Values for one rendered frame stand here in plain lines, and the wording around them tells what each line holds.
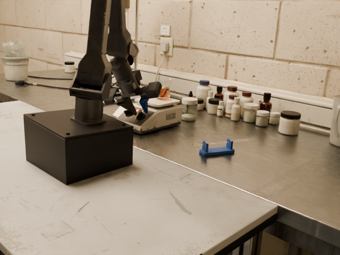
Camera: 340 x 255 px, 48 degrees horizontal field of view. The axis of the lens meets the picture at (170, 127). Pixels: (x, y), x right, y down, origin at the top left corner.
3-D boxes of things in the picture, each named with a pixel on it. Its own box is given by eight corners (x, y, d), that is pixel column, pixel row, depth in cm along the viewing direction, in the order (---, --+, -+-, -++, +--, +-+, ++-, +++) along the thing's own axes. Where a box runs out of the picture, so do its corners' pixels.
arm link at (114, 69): (118, 62, 107) (128, 45, 113) (101, 65, 109) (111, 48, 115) (127, 82, 111) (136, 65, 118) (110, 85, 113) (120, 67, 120)
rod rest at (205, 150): (204, 156, 106) (205, 144, 105) (198, 152, 109) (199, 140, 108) (235, 153, 110) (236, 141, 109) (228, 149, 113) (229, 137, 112)
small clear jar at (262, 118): (267, 127, 137) (269, 113, 136) (254, 126, 138) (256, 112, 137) (267, 124, 141) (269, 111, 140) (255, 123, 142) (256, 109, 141)
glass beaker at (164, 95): (159, 102, 130) (160, 79, 128) (152, 99, 135) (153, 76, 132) (174, 101, 133) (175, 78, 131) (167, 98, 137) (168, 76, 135)
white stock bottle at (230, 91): (231, 115, 152) (234, 88, 149) (219, 112, 156) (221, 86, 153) (240, 113, 156) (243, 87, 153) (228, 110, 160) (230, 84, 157)
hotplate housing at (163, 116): (140, 135, 121) (141, 111, 119) (114, 126, 129) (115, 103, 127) (185, 123, 137) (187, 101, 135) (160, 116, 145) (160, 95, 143)
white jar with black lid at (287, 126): (302, 135, 130) (305, 115, 128) (283, 135, 128) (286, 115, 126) (292, 129, 136) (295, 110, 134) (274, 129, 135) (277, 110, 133)
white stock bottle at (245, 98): (234, 115, 152) (237, 90, 149) (246, 114, 154) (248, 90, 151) (242, 119, 147) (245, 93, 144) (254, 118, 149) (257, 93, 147)
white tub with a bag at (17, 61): (18, 82, 196) (15, 40, 189) (-4, 80, 200) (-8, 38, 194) (36, 79, 208) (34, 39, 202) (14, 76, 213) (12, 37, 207)
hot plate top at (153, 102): (157, 108, 125) (157, 105, 124) (133, 101, 132) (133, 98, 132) (181, 102, 133) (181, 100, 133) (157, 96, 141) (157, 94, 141)
